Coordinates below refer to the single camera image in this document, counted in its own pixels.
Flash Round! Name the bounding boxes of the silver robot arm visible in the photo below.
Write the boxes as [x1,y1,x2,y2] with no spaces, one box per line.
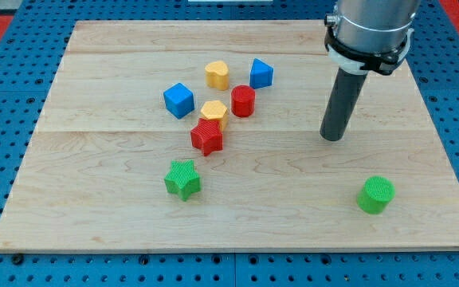
[320,0,420,141]

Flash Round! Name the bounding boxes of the red cylinder block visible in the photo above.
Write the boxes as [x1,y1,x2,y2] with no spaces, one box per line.
[231,85,256,117]

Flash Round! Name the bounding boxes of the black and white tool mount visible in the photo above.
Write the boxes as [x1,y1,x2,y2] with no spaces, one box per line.
[324,14,414,76]

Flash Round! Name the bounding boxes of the wooden board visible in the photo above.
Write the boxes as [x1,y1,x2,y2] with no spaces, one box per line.
[0,21,459,254]

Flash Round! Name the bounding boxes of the red star block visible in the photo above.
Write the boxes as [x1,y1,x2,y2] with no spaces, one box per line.
[190,118,223,156]

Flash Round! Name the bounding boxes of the yellow heart block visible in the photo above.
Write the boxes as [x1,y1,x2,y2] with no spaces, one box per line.
[205,61,230,91]

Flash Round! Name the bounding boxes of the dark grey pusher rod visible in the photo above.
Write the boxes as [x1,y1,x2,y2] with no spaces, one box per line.
[320,69,367,141]

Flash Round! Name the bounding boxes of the blue cube block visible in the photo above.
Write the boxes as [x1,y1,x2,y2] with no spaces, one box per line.
[163,83,194,120]

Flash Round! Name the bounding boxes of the green cylinder block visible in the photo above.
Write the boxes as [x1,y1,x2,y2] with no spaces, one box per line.
[356,175,395,214]

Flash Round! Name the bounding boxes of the blue triangle block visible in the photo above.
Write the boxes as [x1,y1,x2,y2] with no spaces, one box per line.
[249,58,274,89]

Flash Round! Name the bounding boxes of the yellow hexagon block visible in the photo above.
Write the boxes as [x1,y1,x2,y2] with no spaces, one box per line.
[200,100,229,132]

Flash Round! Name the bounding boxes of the green star block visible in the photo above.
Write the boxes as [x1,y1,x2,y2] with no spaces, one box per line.
[164,159,201,202]

